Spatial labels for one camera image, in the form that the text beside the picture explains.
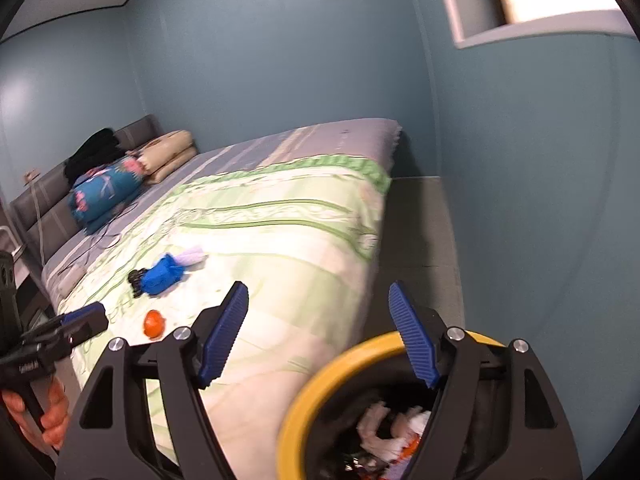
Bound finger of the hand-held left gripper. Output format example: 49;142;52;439
60;302;110;346

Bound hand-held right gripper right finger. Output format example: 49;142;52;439
389;280;583;480

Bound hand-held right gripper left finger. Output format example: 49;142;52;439
54;280;250;480

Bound white tissues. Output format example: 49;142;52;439
356;400;434;461

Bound yellow rimmed trash bin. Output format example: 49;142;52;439
276;331;506;480

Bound person's left forearm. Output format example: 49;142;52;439
10;432;58;480

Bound person's left hand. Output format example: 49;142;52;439
2;381;71;450

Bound dark bedside table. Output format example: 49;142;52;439
12;269;57;332

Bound blue cloth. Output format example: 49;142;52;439
139;253;186;295

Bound lavender cloth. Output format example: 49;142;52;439
177;245;209;267

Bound grey padded headboard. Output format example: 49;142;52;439
9;114;161;267

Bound green floral blanket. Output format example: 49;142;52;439
55;154;392;467

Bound blue floral folded quilt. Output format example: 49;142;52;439
68;155;146;236

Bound black clothes pile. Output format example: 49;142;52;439
64;128;129;186

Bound beige folded quilt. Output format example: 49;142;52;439
127;129;199;185

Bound bed with grey striped sheet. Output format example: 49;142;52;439
41;118;404;311

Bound black cable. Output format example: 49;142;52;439
74;199;142;262

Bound white cable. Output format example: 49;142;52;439
29;179;46;267

